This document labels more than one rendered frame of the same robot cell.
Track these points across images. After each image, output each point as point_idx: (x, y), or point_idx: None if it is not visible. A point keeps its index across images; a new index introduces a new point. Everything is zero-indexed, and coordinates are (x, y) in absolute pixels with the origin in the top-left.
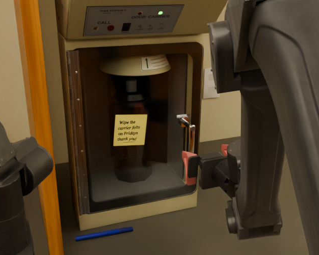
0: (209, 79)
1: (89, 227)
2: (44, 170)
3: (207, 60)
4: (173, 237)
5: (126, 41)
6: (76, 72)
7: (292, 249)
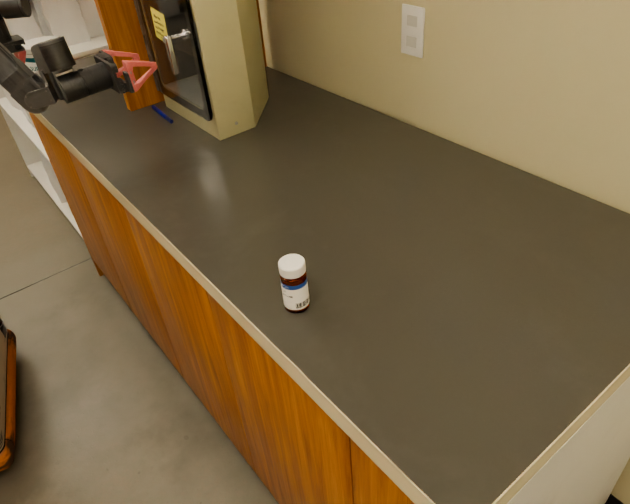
0: (407, 23)
1: (169, 107)
2: (10, 8)
3: None
4: (166, 140)
5: None
6: None
7: (157, 195)
